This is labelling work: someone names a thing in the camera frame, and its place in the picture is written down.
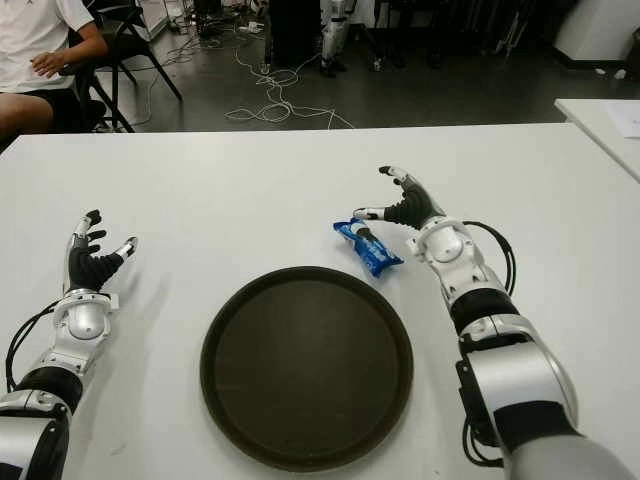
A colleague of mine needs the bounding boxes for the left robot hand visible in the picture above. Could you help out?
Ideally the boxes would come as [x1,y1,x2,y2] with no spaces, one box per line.
[64,209,139,292]

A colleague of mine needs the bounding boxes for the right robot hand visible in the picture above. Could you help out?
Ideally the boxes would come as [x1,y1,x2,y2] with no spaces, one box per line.
[351,165,448,231]

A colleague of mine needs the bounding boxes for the blue Oreo packet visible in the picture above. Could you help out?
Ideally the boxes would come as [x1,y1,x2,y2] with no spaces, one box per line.
[332,215,405,277]

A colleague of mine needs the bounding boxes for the black tripod stand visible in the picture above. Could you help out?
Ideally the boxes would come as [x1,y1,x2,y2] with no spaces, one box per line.
[357,22,389,72]

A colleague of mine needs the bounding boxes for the silver humanoid robot legs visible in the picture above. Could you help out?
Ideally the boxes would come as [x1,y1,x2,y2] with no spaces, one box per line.
[319,0,359,79]

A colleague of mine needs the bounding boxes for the white side table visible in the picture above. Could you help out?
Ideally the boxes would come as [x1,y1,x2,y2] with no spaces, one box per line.
[553,98,640,184]

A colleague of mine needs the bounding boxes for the round dark brown tray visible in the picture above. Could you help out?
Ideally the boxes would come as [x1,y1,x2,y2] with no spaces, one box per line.
[199,265,415,474]

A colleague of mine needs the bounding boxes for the black cabinet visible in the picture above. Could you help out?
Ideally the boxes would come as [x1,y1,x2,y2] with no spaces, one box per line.
[268,0,324,69]

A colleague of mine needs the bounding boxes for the white paper sheet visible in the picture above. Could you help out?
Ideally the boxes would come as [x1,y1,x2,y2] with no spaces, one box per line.
[604,102,640,139]

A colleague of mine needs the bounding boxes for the black folding chair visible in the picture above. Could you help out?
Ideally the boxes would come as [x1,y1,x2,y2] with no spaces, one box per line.
[62,0,184,134]

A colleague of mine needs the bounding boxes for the seated person white shirt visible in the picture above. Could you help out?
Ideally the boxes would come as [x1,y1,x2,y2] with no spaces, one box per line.
[0,0,110,146]

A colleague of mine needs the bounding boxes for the white rounded cabinet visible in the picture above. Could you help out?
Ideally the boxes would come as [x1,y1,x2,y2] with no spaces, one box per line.
[552,0,640,64]

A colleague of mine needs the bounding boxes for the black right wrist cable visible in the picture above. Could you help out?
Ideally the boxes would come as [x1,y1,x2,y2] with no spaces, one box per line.
[462,219,516,296]

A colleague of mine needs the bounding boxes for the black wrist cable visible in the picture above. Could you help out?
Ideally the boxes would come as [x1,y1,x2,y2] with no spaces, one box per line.
[462,219,516,296]
[4,299,66,394]

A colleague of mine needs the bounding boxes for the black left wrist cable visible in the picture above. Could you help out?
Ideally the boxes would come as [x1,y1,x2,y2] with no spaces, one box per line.
[4,299,66,394]

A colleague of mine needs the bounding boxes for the white tangled floor cable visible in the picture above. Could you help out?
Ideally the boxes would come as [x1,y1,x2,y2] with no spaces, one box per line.
[224,29,356,130]

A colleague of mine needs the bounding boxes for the black right elbow cable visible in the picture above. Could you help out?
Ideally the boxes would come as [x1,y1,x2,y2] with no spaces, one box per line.
[462,414,504,469]

